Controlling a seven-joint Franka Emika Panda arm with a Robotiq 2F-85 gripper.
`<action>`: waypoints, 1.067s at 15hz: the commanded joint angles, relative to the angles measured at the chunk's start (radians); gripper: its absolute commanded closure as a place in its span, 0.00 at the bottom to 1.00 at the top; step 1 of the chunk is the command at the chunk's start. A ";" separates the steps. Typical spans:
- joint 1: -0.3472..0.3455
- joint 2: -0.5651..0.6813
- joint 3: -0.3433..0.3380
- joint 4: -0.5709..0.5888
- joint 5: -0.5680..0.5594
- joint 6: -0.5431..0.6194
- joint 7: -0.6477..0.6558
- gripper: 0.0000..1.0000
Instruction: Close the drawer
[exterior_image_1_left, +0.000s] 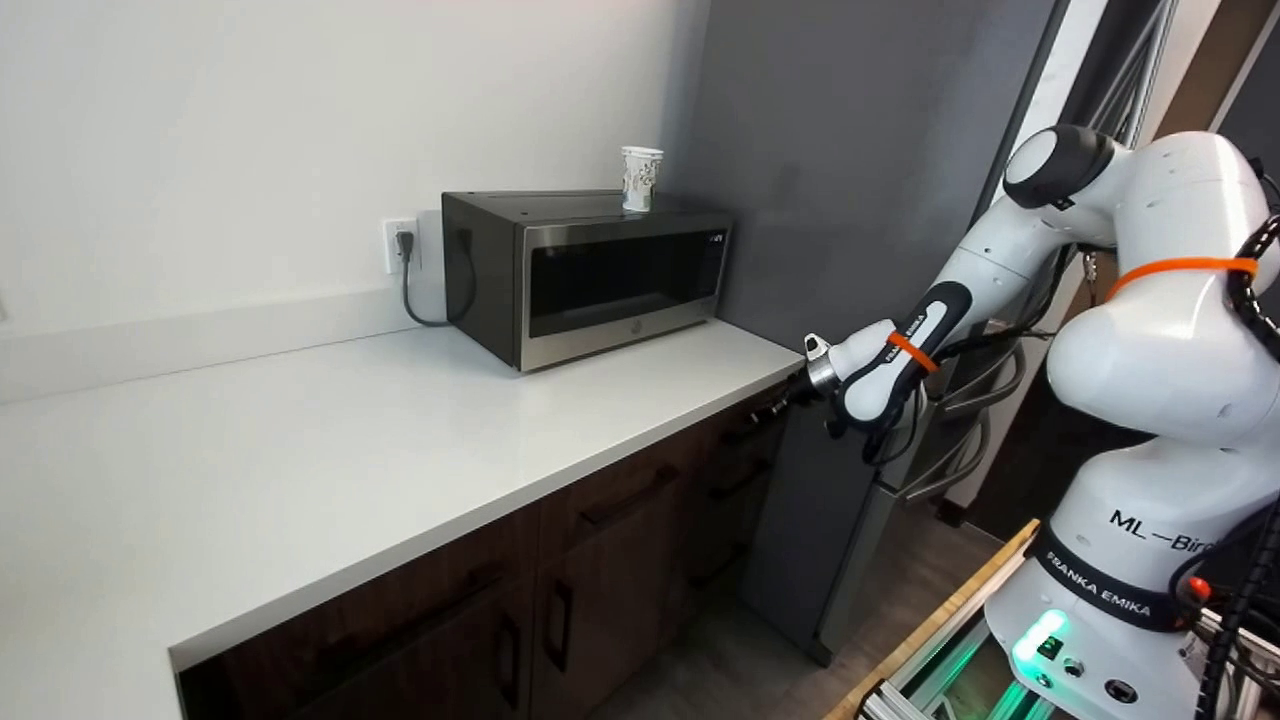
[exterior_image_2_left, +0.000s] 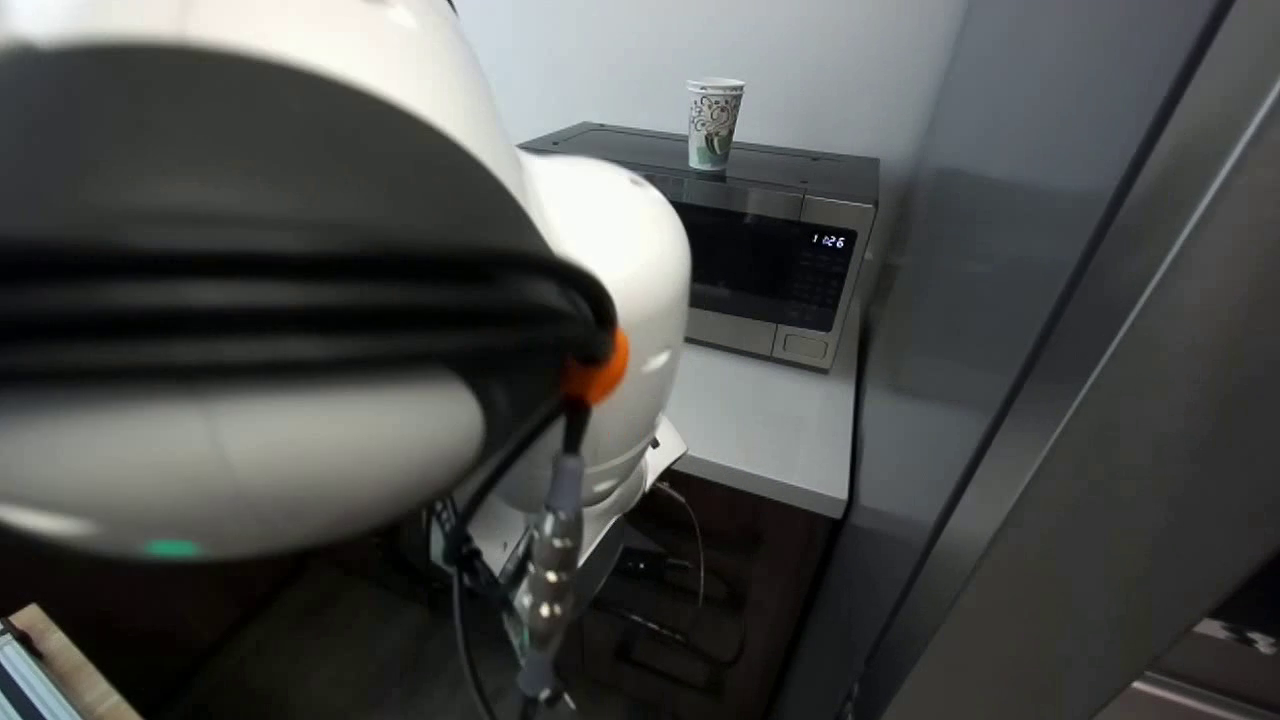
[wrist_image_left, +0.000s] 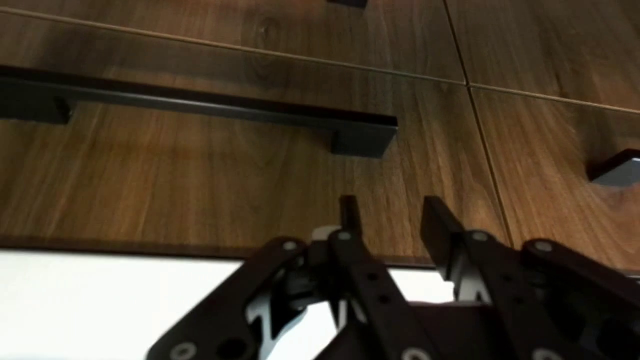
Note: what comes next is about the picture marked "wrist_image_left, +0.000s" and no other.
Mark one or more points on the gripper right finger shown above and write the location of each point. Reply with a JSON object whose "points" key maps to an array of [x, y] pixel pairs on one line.
{"points": [[505, 280]]}

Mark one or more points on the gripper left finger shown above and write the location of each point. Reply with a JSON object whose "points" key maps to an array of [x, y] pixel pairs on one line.
{"points": [[372, 290]]}

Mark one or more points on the wooden drawer cabinet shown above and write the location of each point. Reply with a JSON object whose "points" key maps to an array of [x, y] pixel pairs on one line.
{"points": [[200, 190]]}

